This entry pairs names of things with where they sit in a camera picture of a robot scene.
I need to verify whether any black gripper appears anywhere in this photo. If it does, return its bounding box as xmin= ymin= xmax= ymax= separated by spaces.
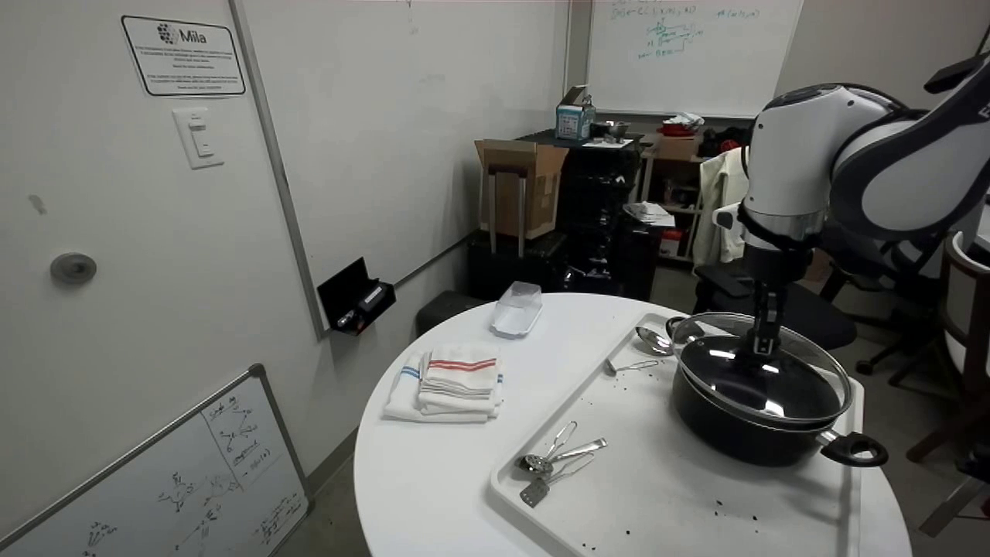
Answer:
xmin=738 ymin=227 xmax=819 ymax=360

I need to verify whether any black wall marker holder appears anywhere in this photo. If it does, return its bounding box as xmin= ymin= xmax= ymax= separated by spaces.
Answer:
xmin=315 ymin=256 xmax=398 ymax=338

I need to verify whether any glass lid with black knob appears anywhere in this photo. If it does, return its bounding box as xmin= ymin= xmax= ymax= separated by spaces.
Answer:
xmin=674 ymin=326 xmax=856 ymax=430

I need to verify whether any white wall sign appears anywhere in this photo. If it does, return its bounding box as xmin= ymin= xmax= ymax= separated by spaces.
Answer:
xmin=118 ymin=12 xmax=250 ymax=98

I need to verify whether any small framed whiteboard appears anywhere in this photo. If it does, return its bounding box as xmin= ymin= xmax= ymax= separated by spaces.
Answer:
xmin=0 ymin=362 xmax=312 ymax=557

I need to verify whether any white light switch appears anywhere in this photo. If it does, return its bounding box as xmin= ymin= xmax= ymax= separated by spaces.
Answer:
xmin=170 ymin=107 xmax=226 ymax=173

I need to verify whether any large wall whiteboard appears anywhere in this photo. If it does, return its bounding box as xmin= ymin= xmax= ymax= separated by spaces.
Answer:
xmin=226 ymin=0 xmax=576 ymax=338

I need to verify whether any brown cardboard box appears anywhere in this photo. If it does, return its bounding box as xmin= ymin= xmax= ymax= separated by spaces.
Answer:
xmin=474 ymin=137 xmax=571 ymax=242

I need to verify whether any large metal serving spoon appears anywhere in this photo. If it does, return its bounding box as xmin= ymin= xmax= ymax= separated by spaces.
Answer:
xmin=631 ymin=322 xmax=688 ymax=360

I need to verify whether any black shelf unit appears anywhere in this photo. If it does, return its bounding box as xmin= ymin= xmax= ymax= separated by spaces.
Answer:
xmin=559 ymin=137 xmax=664 ymax=304

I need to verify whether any round grey wall knob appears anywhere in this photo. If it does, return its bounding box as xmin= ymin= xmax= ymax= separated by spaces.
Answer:
xmin=48 ymin=251 xmax=101 ymax=287

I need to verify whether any blue tissue box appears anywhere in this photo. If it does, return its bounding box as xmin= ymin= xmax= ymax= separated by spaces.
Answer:
xmin=554 ymin=85 xmax=598 ymax=146

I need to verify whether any low black case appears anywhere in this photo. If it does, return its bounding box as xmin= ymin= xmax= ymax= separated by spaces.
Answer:
xmin=412 ymin=227 xmax=583 ymax=338

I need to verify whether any folded white cloth red stripe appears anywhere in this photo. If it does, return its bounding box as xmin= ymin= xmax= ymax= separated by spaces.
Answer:
xmin=380 ymin=347 xmax=508 ymax=426

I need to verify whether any white plastic tray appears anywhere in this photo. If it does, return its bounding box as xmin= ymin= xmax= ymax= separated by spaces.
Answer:
xmin=485 ymin=308 xmax=866 ymax=557

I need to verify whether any white hanging jacket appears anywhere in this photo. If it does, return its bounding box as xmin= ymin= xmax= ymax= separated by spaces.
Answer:
xmin=689 ymin=146 xmax=758 ymax=272

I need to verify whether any whiteboard with green writing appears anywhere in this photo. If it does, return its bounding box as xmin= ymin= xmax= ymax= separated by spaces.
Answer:
xmin=585 ymin=0 xmax=807 ymax=121

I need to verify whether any black pot with handles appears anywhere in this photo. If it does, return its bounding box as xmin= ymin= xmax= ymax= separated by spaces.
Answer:
xmin=664 ymin=313 xmax=891 ymax=471

